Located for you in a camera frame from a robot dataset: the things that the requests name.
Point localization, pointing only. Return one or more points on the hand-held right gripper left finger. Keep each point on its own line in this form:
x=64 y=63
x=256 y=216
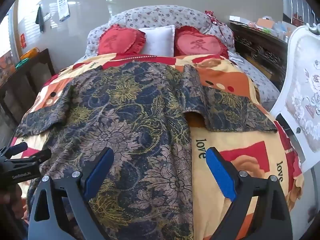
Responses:
x=100 y=172

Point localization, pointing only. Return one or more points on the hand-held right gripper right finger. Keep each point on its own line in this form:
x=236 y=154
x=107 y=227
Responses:
x=221 y=175

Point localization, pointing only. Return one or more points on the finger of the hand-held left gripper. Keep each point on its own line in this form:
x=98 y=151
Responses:
x=20 y=146
x=32 y=157

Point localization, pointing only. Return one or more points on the dark floral patterned shirt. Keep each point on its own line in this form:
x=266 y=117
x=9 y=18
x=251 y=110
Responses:
x=125 y=117

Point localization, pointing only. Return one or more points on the orange red printed quilt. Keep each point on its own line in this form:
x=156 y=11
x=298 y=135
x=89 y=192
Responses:
x=237 y=135

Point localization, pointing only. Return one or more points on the dark plain wooden cabinet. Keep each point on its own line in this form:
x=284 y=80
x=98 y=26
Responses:
x=25 y=85

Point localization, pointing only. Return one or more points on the green bundle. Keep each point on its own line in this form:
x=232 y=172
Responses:
x=22 y=63

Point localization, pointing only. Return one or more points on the yellow box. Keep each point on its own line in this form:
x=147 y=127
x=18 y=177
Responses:
x=30 y=53

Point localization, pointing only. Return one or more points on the window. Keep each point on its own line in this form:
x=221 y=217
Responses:
x=5 y=37

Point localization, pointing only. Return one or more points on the white chair with lace cover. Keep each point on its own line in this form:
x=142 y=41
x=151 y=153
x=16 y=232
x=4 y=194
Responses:
x=305 y=80

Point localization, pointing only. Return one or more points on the dark hanging cloth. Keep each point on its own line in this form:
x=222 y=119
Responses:
x=40 y=20

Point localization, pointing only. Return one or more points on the dark carved wooden cabinet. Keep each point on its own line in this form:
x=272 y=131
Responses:
x=260 y=50

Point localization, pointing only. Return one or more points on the red heart pillow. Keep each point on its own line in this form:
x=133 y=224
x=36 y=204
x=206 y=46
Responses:
x=197 y=43
x=117 y=40

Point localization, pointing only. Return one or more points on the white pillow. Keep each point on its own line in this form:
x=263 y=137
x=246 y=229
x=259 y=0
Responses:
x=157 y=41

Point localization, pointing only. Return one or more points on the clutter of boxes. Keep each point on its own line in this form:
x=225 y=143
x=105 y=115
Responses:
x=265 y=23

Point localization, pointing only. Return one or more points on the metal stair railing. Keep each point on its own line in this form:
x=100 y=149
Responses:
x=295 y=0

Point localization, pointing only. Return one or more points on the red wall sticker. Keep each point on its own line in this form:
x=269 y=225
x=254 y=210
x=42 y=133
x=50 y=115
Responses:
x=23 y=40

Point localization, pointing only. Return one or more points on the white wall chart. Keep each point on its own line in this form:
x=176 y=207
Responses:
x=62 y=2

